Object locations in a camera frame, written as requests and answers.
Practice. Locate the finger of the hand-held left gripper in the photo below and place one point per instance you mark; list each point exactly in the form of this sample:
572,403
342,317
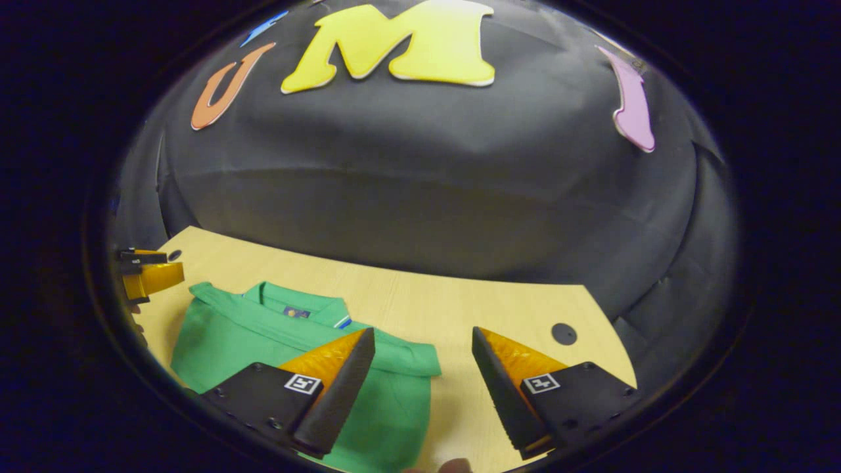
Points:
141,258
158,279

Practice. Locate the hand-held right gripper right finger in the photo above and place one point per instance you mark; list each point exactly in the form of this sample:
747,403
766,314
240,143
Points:
502,394

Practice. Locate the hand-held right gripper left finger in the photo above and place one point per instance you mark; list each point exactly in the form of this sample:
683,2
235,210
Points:
341,394

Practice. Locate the green T-shirt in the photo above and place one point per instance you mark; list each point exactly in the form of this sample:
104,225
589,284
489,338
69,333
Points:
223,335

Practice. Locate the black backdrop cloth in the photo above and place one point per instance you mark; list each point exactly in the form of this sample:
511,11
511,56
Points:
427,184

